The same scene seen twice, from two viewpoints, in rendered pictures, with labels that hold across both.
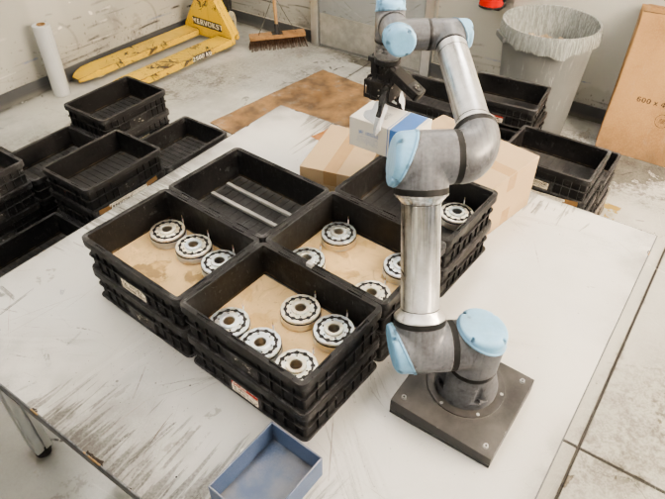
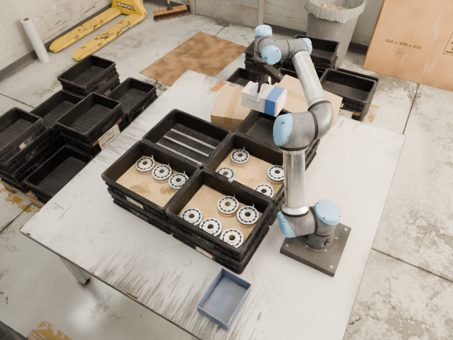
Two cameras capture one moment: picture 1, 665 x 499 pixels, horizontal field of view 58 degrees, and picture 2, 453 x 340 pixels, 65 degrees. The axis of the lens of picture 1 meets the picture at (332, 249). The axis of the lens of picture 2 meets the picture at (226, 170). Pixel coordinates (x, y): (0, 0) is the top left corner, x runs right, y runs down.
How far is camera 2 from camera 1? 0.32 m
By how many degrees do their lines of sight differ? 9
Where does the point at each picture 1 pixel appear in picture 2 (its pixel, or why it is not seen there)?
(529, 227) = (338, 136)
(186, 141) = (131, 91)
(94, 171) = (83, 119)
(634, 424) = (394, 230)
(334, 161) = (229, 110)
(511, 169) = not seen: hidden behind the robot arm
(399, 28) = (272, 49)
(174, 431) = (170, 276)
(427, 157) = (297, 131)
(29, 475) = (80, 295)
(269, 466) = (223, 289)
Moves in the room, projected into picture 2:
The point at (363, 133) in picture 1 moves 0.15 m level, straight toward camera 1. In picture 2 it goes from (249, 100) to (252, 119)
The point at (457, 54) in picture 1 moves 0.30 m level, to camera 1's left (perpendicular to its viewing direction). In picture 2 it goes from (305, 63) to (233, 69)
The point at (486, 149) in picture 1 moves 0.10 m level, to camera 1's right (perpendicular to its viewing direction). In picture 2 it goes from (327, 122) to (353, 119)
